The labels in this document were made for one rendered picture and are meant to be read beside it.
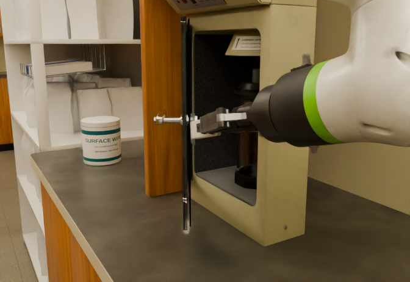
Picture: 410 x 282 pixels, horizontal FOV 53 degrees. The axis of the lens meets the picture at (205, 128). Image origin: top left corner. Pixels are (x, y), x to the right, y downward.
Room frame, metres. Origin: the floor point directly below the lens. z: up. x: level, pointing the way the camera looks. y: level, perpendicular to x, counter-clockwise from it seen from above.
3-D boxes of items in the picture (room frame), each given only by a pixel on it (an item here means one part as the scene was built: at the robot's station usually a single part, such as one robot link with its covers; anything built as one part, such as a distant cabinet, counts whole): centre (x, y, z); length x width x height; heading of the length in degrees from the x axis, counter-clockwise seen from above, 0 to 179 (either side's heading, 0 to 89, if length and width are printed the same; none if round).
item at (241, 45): (0.93, -0.13, 1.34); 0.18 x 0.18 x 0.05
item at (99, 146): (1.37, 0.36, 1.01); 0.13 x 0.13 x 0.15
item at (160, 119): (0.79, 0.07, 1.20); 0.10 x 0.05 x 0.03; 2
